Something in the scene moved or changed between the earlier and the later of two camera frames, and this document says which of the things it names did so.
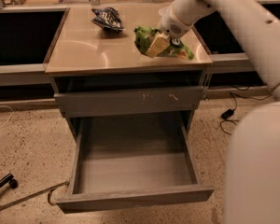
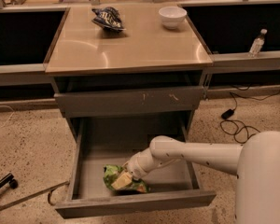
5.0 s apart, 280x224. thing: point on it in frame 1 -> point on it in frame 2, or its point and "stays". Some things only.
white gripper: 171,23 -> 134,168
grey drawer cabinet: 109,90 stays
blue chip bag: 107,18 stays
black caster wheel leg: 7,179 stays
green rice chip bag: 175,49 -> 110,173
